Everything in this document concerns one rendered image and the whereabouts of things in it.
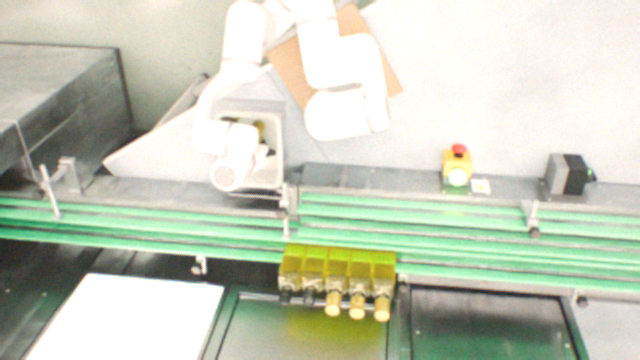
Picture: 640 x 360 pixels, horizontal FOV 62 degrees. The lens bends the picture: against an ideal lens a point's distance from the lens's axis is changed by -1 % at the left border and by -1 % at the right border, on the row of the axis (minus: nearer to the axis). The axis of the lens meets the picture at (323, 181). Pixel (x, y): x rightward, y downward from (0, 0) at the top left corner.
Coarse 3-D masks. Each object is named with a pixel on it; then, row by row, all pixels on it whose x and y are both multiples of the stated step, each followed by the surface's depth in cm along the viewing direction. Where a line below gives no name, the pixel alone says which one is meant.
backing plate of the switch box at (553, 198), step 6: (540, 180) 145; (546, 186) 142; (546, 192) 140; (546, 198) 137; (552, 198) 138; (558, 198) 138; (564, 198) 138; (570, 198) 138; (576, 198) 138; (582, 198) 138; (588, 198) 138; (582, 204) 136; (588, 204) 135
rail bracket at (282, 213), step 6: (282, 186) 133; (288, 186) 140; (294, 186) 141; (288, 192) 139; (294, 192) 142; (282, 198) 136; (288, 198) 136; (282, 204) 135; (288, 204) 135; (282, 210) 131; (282, 216) 132; (288, 228) 140; (282, 234) 141; (288, 234) 141
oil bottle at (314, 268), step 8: (312, 248) 140; (320, 248) 140; (328, 248) 141; (312, 256) 137; (320, 256) 137; (328, 256) 139; (304, 264) 135; (312, 264) 135; (320, 264) 135; (304, 272) 132; (312, 272) 132; (320, 272) 132; (304, 280) 132; (312, 280) 131; (320, 280) 131; (304, 288) 133; (320, 288) 132
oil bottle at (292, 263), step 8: (288, 248) 141; (296, 248) 141; (304, 248) 141; (288, 256) 138; (296, 256) 138; (304, 256) 139; (288, 264) 135; (296, 264) 135; (280, 272) 133; (288, 272) 133; (296, 272) 133; (280, 280) 132; (288, 280) 132; (296, 280) 132; (280, 288) 134; (296, 288) 133
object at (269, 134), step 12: (240, 120) 146; (252, 120) 146; (264, 120) 146; (276, 120) 137; (264, 132) 147; (276, 132) 147; (276, 144) 149; (276, 156) 151; (264, 168) 154; (276, 168) 153; (252, 180) 150; (264, 180) 150; (276, 180) 149
